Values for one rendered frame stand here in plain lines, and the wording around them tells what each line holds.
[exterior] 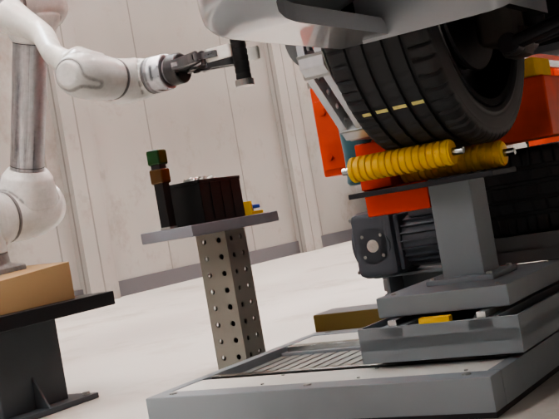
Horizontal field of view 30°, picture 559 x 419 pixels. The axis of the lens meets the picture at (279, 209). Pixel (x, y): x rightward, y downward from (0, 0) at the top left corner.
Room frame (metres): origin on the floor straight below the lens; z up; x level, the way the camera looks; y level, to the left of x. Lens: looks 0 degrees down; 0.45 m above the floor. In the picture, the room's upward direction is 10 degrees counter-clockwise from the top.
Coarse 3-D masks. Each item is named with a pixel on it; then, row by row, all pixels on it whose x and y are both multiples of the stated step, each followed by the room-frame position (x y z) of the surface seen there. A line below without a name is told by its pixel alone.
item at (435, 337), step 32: (544, 288) 2.41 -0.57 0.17; (384, 320) 2.35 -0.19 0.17; (416, 320) 2.25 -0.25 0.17; (448, 320) 2.13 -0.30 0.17; (480, 320) 2.10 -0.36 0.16; (512, 320) 2.06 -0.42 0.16; (544, 320) 2.19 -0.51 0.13; (384, 352) 2.21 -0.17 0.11; (416, 352) 2.18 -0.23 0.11; (448, 352) 2.14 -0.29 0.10; (480, 352) 2.10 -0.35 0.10; (512, 352) 2.07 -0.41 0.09
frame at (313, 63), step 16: (304, 48) 2.23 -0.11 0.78; (320, 48) 2.21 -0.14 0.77; (304, 64) 2.23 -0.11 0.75; (320, 64) 2.21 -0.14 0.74; (304, 80) 2.25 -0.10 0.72; (320, 80) 2.27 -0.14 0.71; (320, 96) 2.28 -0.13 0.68; (336, 96) 2.27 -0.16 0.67; (336, 112) 2.31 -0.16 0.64; (352, 128) 2.34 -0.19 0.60
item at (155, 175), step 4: (160, 168) 2.71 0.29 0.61; (164, 168) 2.72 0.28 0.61; (168, 168) 2.74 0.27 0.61; (152, 172) 2.72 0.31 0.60; (156, 172) 2.71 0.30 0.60; (160, 172) 2.71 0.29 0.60; (164, 172) 2.72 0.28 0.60; (168, 172) 2.73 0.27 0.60; (152, 176) 2.72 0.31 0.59; (156, 176) 2.71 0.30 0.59; (160, 176) 2.71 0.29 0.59; (164, 176) 2.72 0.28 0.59; (168, 176) 2.73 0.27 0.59; (152, 180) 2.72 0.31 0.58; (156, 180) 2.71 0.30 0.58; (160, 180) 2.71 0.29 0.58; (164, 180) 2.71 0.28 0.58; (168, 180) 2.73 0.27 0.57; (152, 184) 2.72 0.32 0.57; (156, 184) 2.72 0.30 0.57
